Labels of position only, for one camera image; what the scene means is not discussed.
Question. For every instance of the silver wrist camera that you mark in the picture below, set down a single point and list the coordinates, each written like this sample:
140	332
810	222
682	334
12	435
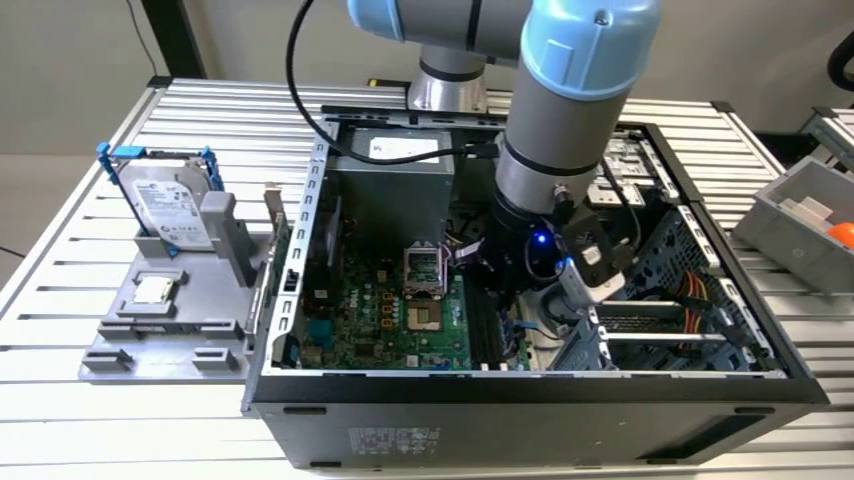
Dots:
594	290

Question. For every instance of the white box in bin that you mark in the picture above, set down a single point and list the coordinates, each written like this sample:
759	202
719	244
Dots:
807	210

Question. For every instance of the hard disk in blue carrier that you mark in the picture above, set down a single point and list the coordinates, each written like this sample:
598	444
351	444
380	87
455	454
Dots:
163	205

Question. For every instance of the black expansion slot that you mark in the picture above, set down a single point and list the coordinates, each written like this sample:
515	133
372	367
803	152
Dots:
319	300

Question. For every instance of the black RAM slot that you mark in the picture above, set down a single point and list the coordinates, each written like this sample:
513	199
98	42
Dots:
480	330
472	330
488	332

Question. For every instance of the green motherboard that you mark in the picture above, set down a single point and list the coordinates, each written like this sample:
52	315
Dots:
433	350

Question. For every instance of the black upright post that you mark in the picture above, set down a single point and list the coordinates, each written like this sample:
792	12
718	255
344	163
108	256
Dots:
173	40

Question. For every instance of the orange ball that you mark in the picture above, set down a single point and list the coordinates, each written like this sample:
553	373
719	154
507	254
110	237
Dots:
842	235

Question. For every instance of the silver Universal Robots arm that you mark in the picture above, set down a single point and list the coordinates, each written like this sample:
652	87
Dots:
567	125

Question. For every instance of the open black PC case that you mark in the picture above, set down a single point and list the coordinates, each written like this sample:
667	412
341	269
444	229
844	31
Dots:
533	430

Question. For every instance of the teal expansion slot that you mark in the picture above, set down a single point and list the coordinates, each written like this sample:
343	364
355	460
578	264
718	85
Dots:
321	335

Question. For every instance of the CPU socket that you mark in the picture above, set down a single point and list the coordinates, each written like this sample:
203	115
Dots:
423	315

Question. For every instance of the grey parts rack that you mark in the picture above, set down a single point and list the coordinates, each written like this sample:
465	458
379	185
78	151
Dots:
200	300

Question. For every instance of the grey plastic bin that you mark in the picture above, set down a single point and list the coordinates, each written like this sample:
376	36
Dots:
787	250

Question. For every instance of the grey power supply unit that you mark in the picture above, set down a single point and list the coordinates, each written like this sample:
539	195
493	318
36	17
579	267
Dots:
393	200

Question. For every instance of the small yellow black plug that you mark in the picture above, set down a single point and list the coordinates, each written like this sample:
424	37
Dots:
375	82

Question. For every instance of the metal optical drive cage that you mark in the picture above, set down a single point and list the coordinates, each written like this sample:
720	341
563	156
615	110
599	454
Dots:
634	165

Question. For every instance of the graphics card with metal bracket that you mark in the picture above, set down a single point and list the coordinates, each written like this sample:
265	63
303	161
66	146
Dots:
280	240

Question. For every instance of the black round cooler fan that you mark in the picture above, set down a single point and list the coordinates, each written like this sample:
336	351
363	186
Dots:
467	230

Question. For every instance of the silver CPU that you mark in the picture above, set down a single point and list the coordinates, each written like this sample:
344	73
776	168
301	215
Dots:
153	291

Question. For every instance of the metal disk bay cage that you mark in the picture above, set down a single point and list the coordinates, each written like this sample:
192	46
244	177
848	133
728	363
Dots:
660	337

